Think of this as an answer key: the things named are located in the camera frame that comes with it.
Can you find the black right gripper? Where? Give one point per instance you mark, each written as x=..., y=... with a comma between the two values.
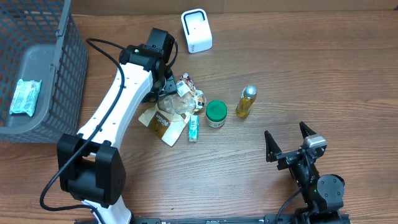
x=274, y=153

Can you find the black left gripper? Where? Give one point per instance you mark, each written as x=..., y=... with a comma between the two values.
x=165, y=73

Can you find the brown Panfree bread bag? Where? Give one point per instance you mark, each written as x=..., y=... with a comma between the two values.
x=169, y=116

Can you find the small Kleenex tissue pack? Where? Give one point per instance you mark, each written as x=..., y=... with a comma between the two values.
x=193, y=128

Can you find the green lid Knorr jar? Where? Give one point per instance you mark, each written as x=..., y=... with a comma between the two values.
x=216, y=112

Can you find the teal wet wipes pack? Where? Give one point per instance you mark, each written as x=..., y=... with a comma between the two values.
x=25, y=97

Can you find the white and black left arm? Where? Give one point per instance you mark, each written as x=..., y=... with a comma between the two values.
x=90, y=167

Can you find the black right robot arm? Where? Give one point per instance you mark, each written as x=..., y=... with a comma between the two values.
x=322, y=194

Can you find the white barcode scanner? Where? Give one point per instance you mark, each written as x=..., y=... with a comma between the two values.
x=197, y=30

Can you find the yellow dish soap bottle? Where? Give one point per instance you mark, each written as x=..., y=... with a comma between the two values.
x=248, y=96

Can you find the grey plastic mesh basket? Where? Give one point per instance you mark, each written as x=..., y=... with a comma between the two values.
x=41, y=42

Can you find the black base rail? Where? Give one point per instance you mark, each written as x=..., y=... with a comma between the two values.
x=205, y=221

